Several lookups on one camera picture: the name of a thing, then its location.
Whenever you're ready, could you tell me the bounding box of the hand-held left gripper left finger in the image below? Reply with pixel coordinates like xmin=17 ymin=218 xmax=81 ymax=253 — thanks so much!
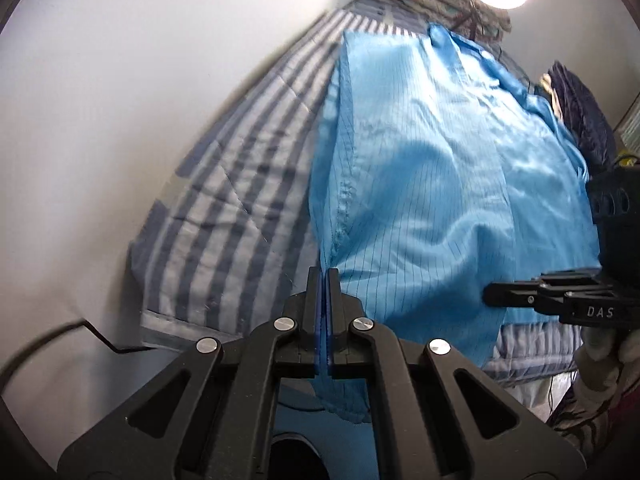
xmin=57 ymin=266 xmax=323 ymax=480

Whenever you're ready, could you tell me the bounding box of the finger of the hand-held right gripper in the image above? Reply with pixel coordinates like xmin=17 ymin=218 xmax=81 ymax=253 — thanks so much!
xmin=483 ymin=269 xmax=617 ymax=312

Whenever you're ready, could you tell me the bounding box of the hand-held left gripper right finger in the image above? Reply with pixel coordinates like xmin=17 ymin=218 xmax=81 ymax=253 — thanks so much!
xmin=326 ymin=269 xmax=587 ymax=480

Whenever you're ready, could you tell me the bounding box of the blue pinstriped garment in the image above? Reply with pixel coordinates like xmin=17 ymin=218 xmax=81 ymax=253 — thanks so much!
xmin=307 ymin=22 xmax=603 ymax=423

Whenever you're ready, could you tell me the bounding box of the person's right forearm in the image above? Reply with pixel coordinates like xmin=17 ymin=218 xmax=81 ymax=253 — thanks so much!
xmin=547 ymin=360 xmax=640 ymax=467

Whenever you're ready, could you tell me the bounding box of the pile of dark clothes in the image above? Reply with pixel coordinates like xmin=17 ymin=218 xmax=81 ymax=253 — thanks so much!
xmin=547 ymin=60 xmax=617 ymax=171

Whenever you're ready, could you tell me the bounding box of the person's right hand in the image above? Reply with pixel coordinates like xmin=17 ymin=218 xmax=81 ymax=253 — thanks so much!
xmin=574 ymin=327 xmax=640 ymax=407

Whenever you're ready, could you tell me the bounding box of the blue white striped quilt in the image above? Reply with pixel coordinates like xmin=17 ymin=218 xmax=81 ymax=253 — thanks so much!
xmin=129 ymin=0 xmax=601 ymax=392

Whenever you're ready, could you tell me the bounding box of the thin black light cable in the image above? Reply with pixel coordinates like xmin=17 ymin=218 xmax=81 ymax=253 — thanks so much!
xmin=452 ymin=0 xmax=532 ymax=88

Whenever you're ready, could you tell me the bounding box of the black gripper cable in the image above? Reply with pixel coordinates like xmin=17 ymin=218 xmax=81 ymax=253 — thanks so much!
xmin=0 ymin=319 xmax=151 ymax=398

